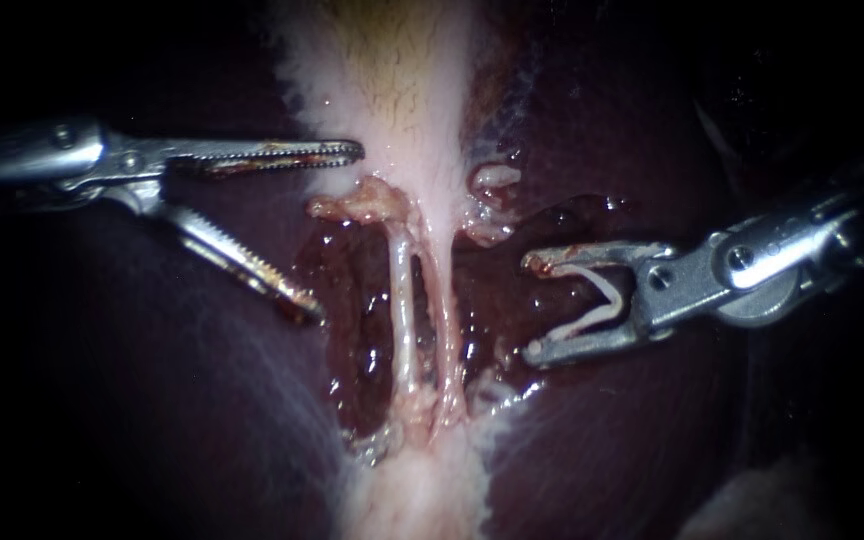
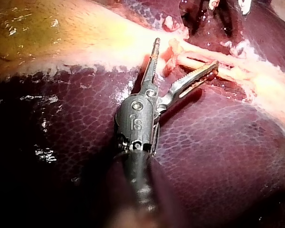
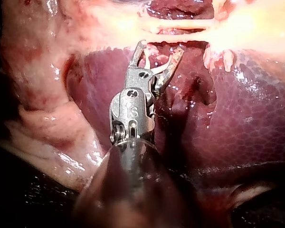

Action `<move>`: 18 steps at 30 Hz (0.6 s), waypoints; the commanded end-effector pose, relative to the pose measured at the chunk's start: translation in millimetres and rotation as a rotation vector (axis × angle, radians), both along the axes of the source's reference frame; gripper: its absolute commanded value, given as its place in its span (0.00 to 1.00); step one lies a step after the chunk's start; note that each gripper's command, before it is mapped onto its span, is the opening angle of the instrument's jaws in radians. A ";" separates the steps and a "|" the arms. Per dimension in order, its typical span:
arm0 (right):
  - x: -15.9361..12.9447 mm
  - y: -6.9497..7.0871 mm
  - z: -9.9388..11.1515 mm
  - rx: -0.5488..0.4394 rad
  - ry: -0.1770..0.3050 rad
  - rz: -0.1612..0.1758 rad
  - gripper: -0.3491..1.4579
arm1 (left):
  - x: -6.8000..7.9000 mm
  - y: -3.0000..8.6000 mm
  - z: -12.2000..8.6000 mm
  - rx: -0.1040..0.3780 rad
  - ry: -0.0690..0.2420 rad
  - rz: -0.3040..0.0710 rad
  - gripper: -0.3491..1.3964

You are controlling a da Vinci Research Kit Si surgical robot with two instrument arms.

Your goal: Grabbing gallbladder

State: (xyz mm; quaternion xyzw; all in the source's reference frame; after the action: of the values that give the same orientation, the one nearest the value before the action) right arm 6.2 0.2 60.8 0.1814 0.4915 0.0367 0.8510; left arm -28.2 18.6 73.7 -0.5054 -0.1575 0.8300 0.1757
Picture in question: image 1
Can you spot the right arm instrument jaw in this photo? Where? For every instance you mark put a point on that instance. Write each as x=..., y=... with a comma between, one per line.
x=604, y=255
x=589, y=345

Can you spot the left arm instrument jaw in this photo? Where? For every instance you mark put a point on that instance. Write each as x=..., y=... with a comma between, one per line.
x=229, y=251
x=267, y=151

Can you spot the white clip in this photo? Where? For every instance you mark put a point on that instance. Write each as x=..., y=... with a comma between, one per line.
x=613, y=296

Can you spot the thin tube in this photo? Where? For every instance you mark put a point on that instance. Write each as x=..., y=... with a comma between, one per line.
x=404, y=315
x=448, y=337

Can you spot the right arm instrument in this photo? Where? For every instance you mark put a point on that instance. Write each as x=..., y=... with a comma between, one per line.
x=747, y=270

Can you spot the pale fatty tissue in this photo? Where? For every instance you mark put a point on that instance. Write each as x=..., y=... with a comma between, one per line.
x=762, y=502
x=495, y=178
x=421, y=487

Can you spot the gallbladder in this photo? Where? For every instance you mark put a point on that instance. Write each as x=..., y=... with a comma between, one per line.
x=394, y=90

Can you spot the dark red liver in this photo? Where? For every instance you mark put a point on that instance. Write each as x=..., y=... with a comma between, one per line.
x=612, y=420

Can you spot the left arm instrument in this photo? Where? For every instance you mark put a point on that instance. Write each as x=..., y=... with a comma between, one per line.
x=42, y=154

